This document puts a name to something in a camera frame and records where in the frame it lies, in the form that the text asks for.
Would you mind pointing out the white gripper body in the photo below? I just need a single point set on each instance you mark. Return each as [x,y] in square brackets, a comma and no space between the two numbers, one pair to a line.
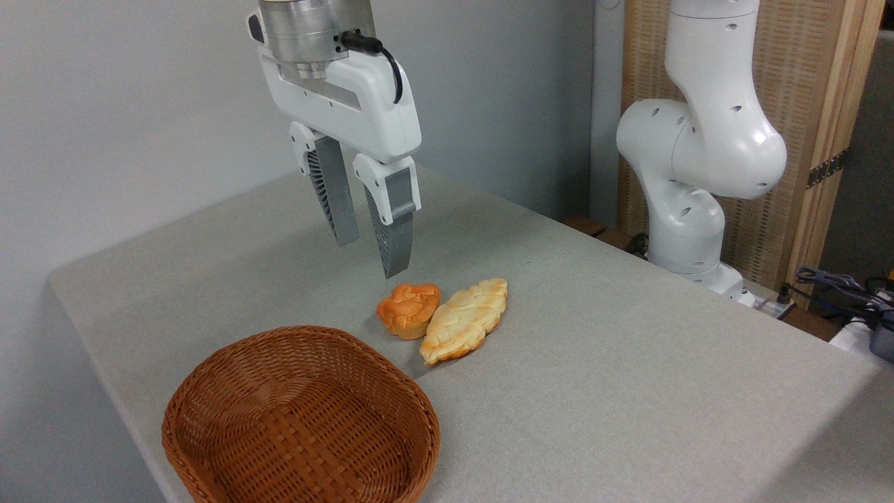
[363,105]

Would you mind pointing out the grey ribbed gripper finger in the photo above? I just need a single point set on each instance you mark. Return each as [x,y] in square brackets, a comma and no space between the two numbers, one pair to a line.
[335,195]
[394,230]

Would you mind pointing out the long pale twisted bread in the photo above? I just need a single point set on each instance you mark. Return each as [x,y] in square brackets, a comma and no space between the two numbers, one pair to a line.
[464,318]

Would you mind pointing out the orange muffin shaped bread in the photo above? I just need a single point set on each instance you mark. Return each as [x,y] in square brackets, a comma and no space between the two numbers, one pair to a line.
[408,307]

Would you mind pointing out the brown woven wicker basket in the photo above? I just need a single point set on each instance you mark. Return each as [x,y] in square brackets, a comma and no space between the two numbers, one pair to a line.
[300,419]

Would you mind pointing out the brown wooden floor block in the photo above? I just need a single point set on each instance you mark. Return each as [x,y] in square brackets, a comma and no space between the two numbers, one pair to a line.
[585,225]

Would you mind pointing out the white power strip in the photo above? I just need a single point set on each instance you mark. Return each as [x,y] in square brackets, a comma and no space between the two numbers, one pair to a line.
[774,302]

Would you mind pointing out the dark metal screen hinge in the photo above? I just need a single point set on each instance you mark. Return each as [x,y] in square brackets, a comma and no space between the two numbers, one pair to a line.
[827,169]

